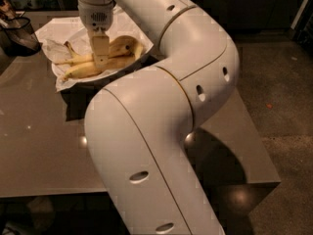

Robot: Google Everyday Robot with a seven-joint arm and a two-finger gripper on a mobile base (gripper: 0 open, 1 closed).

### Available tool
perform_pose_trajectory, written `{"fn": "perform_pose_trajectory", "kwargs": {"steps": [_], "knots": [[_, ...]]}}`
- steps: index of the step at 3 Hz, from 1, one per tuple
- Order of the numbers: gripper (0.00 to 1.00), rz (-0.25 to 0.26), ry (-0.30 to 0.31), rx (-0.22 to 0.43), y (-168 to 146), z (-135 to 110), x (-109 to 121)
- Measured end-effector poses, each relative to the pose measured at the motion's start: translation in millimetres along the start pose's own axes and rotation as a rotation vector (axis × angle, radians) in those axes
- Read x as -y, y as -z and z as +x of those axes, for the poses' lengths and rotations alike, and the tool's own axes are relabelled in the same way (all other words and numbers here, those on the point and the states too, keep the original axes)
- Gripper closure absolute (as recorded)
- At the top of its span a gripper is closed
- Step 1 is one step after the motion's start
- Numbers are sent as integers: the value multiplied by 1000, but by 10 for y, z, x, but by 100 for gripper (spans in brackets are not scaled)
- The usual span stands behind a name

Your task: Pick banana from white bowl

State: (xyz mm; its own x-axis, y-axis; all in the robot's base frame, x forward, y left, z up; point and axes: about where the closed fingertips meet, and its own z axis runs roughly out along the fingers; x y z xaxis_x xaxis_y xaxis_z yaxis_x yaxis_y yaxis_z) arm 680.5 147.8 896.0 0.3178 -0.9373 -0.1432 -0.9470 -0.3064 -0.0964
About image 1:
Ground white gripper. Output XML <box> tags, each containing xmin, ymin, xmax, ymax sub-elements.
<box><xmin>78</xmin><ymin>0</ymin><xmax>114</xmax><ymax>69</ymax></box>

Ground dark mesh basket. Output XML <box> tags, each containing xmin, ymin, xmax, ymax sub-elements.
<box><xmin>0</xmin><ymin>17</ymin><xmax>41</xmax><ymax>57</ymax></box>

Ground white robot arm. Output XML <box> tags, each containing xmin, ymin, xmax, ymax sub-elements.
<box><xmin>78</xmin><ymin>0</ymin><xmax>239</xmax><ymax>235</ymax></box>

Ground white bowl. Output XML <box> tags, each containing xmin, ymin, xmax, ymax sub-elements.
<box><xmin>51</xmin><ymin>12</ymin><xmax>155</xmax><ymax>86</ymax></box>

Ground white crumpled paper liner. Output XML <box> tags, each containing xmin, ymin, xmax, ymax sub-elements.
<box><xmin>36</xmin><ymin>7</ymin><xmax>154</xmax><ymax>91</ymax></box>

